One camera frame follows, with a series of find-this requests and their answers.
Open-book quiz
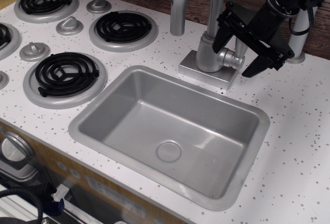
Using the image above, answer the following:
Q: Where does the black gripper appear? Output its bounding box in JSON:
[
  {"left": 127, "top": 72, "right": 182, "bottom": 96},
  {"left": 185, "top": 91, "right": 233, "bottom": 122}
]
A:
[{"left": 212, "top": 2, "right": 294, "bottom": 78}]

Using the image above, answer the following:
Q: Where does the silver faucet lever handle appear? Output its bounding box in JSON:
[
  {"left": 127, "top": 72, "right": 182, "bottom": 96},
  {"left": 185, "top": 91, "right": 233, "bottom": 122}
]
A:
[{"left": 217, "top": 38, "right": 248, "bottom": 70}]

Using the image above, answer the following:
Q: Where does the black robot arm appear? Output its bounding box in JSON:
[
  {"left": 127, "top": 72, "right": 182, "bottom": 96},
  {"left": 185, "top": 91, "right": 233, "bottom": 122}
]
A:
[{"left": 212, "top": 0, "right": 325, "bottom": 78}]

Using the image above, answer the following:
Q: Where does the silver faucet with base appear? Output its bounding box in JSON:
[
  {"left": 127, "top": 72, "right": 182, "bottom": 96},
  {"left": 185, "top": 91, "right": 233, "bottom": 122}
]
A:
[{"left": 170, "top": 0, "right": 242, "bottom": 91}]

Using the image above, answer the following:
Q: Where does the grey plastic sink basin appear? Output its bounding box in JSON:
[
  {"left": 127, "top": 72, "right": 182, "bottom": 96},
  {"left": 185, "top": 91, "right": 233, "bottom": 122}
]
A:
[{"left": 69, "top": 65, "right": 270, "bottom": 211}]

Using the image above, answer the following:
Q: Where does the back right stove burner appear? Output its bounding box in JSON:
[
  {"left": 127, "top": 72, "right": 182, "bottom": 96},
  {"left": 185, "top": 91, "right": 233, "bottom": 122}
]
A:
[{"left": 89, "top": 11, "right": 158, "bottom": 53}]

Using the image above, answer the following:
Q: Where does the silver stove knob back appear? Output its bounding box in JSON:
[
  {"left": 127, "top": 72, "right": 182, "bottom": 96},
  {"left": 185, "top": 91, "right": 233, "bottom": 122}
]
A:
[{"left": 86, "top": 0, "right": 111, "bottom": 14}]

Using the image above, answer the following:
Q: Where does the silver stove knob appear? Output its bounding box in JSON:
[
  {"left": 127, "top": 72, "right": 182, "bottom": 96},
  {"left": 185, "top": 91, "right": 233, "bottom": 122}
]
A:
[
  {"left": 86, "top": 0, "right": 111, "bottom": 14},
  {"left": 19, "top": 42, "right": 50, "bottom": 62},
  {"left": 56, "top": 16, "right": 84, "bottom": 36}
]

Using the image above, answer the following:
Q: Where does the silver stove knob middle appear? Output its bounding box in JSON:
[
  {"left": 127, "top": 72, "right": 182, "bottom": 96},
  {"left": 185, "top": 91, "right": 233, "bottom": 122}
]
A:
[{"left": 56, "top": 16, "right": 84, "bottom": 36}]

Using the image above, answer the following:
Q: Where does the front right stove burner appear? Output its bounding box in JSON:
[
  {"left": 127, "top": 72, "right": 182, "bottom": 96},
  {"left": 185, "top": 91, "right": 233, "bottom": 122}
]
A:
[{"left": 23, "top": 52, "right": 107, "bottom": 110}]

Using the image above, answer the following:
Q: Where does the back left stove burner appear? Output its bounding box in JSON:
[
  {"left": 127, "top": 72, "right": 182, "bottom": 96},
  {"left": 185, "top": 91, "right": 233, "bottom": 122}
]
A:
[{"left": 14, "top": 0, "right": 79, "bottom": 24}]

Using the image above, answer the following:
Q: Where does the silver stove knob front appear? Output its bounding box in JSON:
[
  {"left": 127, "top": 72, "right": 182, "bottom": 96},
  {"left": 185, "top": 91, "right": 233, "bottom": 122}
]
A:
[{"left": 19, "top": 42, "right": 50, "bottom": 62}]

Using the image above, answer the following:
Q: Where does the left edge stove burner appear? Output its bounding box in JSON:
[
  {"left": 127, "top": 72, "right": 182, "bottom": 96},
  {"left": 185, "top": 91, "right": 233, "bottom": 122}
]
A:
[{"left": 1, "top": 23, "right": 21, "bottom": 60}]

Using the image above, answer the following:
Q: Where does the silver stove knob left edge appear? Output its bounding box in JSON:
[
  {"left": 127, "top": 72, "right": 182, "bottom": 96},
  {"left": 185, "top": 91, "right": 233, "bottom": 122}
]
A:
[{"left": 0, "top": 71, "right": 9, "bottom": 89}]

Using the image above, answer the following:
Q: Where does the blue clamp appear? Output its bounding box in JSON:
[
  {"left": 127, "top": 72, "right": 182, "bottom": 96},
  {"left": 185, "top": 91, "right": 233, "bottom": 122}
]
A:
[{"left": 44, "top": 198, "right": 65, "bottom": 216}]

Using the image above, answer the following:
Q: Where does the silver oven dial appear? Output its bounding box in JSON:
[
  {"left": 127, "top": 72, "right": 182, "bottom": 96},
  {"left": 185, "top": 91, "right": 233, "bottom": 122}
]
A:
[{"left": 1, "top": 131, "right": 34, "bottom": 169}]

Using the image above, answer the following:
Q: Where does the white silver post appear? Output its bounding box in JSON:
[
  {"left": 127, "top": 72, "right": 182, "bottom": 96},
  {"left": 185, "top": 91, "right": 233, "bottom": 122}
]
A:
[{"left": 286, "top": 10, "right": 310, "bottom": 64}]

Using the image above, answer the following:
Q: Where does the black cable lower left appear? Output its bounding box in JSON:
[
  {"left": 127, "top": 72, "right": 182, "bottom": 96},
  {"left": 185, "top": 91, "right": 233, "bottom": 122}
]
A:
[{"left": 0, "top": 185, "right": 56, "bottom": 224}]

